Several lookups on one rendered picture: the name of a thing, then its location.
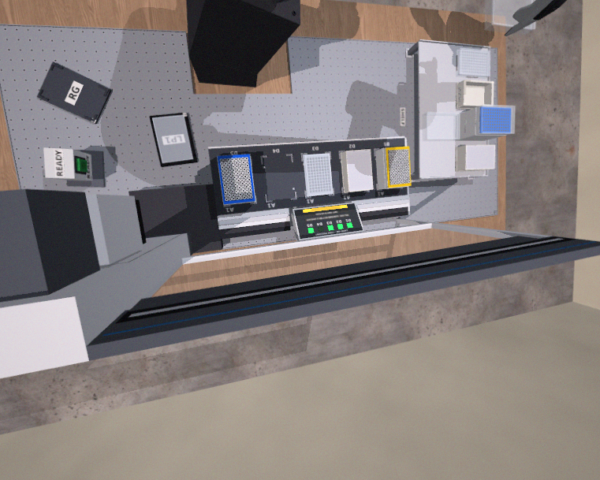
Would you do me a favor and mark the white ready key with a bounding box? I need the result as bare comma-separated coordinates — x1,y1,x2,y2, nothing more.
43,147,105,188

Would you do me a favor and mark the black rectangular frame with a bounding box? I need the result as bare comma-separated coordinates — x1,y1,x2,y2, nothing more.
150,113,197,167

